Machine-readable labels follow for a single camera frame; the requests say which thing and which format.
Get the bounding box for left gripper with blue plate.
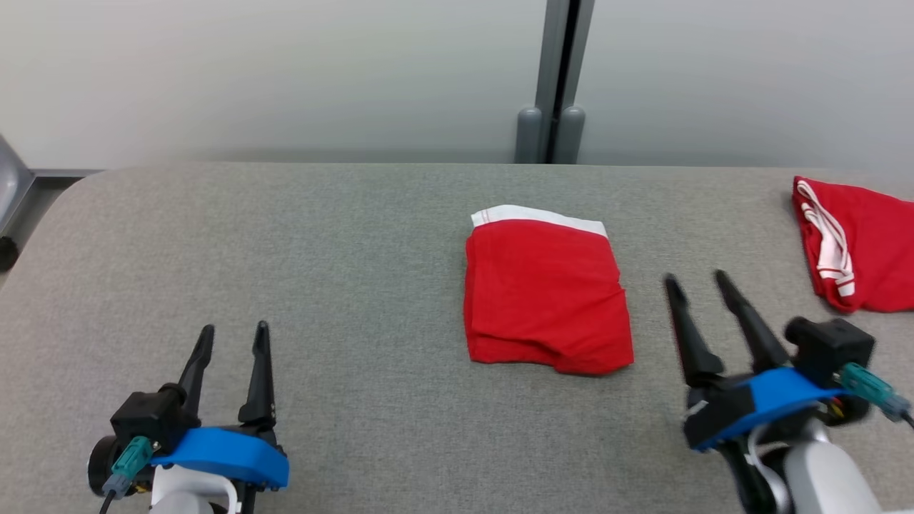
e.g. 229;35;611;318
151;321;291;514

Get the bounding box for right gripper with blue plate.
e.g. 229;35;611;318
662;269;848;453

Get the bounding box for red jersey with white trim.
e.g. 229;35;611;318
463;205;636;378

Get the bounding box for crumpled red garment white stripes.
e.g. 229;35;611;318
791;176;914;316

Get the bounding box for left camera cable teal connector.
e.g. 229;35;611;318
99;436;155;514

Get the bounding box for camera cable teal connector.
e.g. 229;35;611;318
99;436;155;514
839;362;914;430

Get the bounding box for right camera cable teal connector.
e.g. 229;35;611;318
839;362;914;430

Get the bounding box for silver metal frame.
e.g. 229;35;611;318
0;134;37;237

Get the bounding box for grey wall partition post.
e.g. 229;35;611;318
514;0;596;166

